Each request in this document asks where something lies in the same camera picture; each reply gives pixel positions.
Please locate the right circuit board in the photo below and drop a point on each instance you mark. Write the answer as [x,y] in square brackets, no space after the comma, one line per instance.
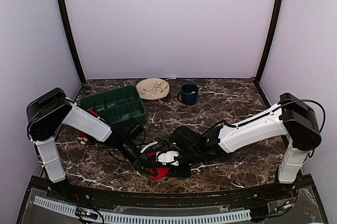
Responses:
[283,207]

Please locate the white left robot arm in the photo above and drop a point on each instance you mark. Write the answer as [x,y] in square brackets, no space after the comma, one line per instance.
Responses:
[54,109]

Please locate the red white rolled sock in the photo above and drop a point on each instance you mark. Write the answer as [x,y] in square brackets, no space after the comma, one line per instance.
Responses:
[83,139]

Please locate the circuit board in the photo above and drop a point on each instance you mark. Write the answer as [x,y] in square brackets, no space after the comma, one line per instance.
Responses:
[283,207]
[85,214]

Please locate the black right frame post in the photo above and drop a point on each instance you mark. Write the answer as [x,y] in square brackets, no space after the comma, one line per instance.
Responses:
[269,41]

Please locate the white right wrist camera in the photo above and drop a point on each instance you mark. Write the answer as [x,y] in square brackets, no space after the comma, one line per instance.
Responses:
[168,158]

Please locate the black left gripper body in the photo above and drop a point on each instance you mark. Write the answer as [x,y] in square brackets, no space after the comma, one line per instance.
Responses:
[136,162]

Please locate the dark blue enamel mug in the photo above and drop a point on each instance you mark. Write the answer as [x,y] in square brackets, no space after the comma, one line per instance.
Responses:
[188,94]

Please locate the red sock with white pattern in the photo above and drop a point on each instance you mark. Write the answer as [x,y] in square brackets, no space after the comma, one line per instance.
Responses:
[162,171]

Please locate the black left frame post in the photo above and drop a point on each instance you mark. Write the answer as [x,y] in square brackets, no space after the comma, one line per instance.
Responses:
[70,40]

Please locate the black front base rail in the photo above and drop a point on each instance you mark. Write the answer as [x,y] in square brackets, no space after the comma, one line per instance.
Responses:
[260,201]

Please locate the black frame post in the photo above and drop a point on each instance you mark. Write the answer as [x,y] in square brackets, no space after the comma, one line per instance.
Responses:
[70,40]
[269,41]

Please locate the left circuit board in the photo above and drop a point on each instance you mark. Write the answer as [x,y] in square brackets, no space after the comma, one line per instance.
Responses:
[85,214]

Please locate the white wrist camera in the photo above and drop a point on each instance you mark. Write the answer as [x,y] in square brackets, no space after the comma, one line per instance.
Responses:
[148,146]
[168,158]

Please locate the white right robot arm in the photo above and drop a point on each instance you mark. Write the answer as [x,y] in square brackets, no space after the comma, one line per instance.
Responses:
[291,117]

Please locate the green plastic divided crate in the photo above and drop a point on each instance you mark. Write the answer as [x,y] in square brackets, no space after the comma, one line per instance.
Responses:
[117,105]

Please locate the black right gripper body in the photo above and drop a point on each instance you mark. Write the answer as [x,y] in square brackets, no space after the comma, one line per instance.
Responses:
[191,155]

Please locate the beige floral ceramic plate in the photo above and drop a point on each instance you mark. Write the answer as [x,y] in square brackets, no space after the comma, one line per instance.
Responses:
[153,89]

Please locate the red sock in crate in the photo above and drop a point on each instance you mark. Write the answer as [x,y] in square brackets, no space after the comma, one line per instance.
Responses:
[94,114]

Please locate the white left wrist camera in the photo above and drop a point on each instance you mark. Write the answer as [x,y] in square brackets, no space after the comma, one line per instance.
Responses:
[148,146]

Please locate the white slotted cable duct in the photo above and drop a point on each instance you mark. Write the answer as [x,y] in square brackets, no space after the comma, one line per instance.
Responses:
[133,215]

